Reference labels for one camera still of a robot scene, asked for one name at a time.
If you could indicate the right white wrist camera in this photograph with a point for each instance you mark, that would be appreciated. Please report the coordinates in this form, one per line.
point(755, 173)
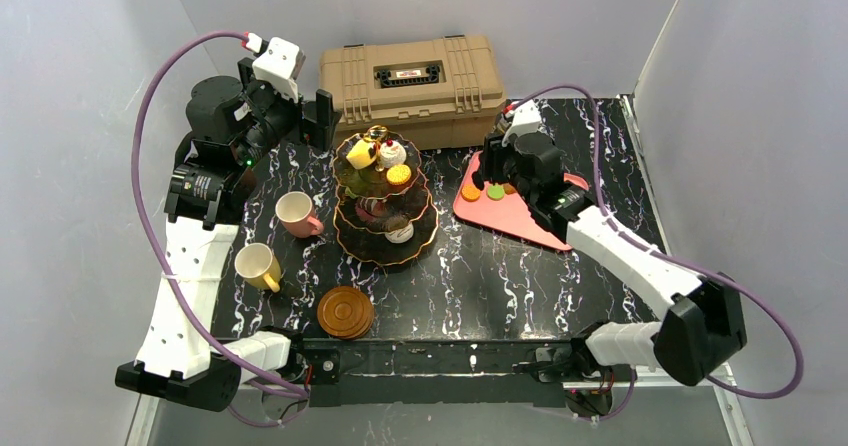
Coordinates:
point(519, 120)

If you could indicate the yellow mug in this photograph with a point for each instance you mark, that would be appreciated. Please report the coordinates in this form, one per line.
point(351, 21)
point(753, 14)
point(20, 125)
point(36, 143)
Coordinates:
point(259, 267)

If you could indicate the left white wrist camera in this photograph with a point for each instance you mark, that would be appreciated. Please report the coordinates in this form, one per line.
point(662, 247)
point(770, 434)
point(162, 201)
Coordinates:
point(277, 62)

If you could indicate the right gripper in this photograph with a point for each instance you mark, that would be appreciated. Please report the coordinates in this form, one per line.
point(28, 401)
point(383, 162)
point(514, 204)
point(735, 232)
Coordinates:
point(495, 162)

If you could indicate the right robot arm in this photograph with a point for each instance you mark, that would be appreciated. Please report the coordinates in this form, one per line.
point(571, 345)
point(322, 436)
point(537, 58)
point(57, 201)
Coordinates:
point(700, 323)

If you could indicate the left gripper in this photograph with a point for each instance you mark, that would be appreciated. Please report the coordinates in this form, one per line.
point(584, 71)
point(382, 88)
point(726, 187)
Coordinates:
point(308, 119)

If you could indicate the tan plastic toolbox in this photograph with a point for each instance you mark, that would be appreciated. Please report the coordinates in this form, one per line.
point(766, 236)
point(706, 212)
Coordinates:
point(440, 93)

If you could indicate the green macaron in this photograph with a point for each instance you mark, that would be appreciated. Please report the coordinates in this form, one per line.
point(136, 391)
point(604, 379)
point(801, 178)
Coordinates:
point(495, 192)

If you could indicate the white chocolate drizzled donut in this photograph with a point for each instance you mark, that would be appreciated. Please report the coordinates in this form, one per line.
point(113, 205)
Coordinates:
point(400, 235)

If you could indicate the chocolate layered cake slice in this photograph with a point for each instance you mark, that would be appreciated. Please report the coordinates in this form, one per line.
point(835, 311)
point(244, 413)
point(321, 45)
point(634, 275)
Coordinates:
point(370, 209)

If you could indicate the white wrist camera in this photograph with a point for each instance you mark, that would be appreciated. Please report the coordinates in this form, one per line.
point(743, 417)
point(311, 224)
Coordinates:
point(519, 120)
point(277, 62)

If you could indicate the grey powdered cake ball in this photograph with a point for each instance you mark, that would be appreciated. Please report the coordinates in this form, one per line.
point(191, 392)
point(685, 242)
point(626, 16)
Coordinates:
point(391, 153)

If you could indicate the yellow roll cake with cherry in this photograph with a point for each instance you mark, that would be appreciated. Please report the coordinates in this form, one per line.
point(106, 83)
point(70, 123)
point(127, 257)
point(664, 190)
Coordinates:
point(363, 154)

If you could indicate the pink mug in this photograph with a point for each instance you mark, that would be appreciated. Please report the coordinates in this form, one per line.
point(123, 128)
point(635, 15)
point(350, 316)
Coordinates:
point(295, 210)

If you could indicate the yellow dotted biscuit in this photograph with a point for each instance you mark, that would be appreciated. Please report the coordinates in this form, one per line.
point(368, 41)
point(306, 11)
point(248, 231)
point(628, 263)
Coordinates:
point(470, 193)
point(398, 175)

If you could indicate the stack of wooden coasters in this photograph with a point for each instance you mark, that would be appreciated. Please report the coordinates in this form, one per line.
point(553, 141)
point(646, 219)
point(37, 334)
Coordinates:
point(345, 313)

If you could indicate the black three tier cake stand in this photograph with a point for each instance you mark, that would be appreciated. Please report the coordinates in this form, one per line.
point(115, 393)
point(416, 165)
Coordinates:
point(408, 203)

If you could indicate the pink serving tray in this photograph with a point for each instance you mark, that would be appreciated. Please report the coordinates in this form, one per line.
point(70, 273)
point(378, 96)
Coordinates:
point(508, 215)

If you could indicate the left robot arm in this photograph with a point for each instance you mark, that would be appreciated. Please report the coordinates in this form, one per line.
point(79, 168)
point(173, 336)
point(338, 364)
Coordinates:
point(234, 123)

